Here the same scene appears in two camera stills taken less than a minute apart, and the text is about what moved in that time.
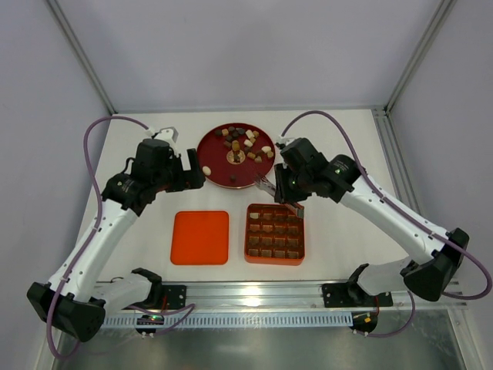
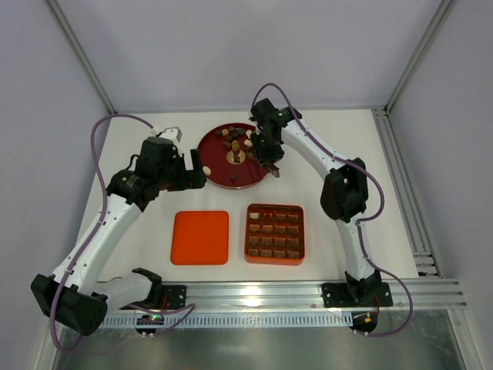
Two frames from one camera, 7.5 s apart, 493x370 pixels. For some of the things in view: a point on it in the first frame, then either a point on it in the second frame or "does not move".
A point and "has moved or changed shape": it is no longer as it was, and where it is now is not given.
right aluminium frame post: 444,9 does not move
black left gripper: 189,172 does not move
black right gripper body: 286,189 → 267,155
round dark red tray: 232,156 does not move
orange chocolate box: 273,235 does not move
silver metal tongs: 263,183 has moved or changed shape
